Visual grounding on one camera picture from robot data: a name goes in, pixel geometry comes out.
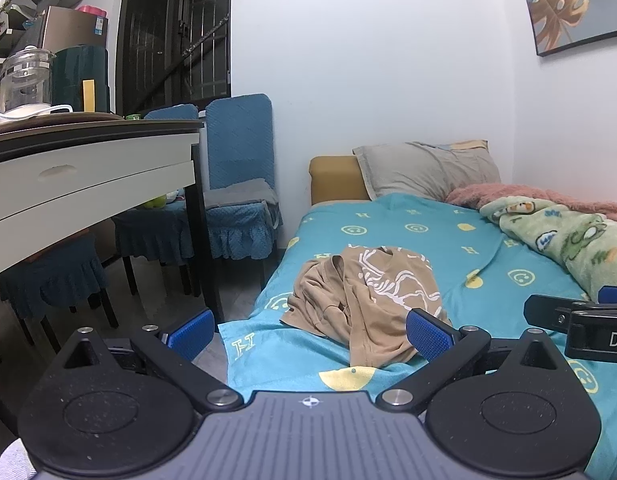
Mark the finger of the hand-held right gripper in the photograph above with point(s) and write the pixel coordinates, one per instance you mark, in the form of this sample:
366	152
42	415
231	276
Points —
543	311
616	296

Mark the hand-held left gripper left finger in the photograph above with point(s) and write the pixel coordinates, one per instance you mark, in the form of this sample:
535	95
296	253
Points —
191	334

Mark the dark grilled door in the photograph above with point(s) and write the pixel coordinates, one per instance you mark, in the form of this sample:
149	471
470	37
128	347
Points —
153	35

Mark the pink fluffy blanket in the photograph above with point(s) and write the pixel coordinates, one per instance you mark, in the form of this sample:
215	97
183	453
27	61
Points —
538	197

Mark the mustard headboard cushion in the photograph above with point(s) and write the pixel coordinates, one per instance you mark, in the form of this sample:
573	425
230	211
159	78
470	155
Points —
336	180

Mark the grey pillow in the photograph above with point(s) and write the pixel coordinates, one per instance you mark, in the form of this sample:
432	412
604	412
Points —
418	170

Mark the glass kettle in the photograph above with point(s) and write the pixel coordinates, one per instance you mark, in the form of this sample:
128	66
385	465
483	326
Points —
26	80

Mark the yellow pillow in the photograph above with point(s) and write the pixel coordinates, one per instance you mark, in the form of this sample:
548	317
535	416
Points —
468	145

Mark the white table with dark top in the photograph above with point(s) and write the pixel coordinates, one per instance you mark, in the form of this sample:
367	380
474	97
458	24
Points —
88	175

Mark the tall blue covered chair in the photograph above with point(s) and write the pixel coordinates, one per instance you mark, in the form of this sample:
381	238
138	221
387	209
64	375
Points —
238	140

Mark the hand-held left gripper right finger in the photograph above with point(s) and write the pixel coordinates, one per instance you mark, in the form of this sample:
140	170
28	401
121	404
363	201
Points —
428	336

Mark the bronze fridge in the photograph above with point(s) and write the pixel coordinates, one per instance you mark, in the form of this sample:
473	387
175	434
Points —
68	30

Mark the dark green box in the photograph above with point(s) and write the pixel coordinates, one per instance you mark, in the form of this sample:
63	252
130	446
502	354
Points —
81	67

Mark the leaf wall picture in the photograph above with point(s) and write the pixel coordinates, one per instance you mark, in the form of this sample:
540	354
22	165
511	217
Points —
563	5

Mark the dark blue covered chair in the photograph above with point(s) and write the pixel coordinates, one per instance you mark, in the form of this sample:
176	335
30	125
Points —
53	275

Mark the pink lidded container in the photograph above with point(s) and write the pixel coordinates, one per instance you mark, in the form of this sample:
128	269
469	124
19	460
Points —
91	11

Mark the green cartoon printed blanket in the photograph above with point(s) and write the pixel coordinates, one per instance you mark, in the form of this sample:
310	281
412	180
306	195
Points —
563	235

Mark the tan printed t-shirt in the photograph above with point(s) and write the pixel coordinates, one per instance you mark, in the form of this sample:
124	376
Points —
373	305

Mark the grey cloth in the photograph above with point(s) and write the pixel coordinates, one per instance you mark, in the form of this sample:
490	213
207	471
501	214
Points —
238	192

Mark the teal smiley bed sheet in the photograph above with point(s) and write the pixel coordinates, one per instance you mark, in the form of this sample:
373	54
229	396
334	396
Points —
438	240

